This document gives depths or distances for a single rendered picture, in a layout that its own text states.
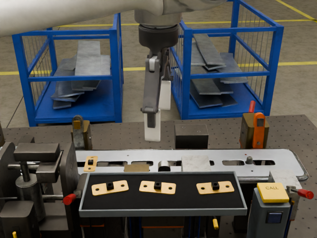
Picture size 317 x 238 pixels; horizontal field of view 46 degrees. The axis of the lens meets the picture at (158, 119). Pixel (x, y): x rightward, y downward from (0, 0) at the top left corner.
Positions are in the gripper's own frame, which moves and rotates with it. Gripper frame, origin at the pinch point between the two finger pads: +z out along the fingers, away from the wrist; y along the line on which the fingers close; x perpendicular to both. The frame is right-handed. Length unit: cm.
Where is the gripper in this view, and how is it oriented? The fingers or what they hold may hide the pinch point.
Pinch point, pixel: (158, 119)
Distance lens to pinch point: 78.4
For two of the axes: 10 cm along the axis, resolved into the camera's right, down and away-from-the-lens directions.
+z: 0.0, 8.8, 4.8
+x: -9.8, -0.8, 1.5
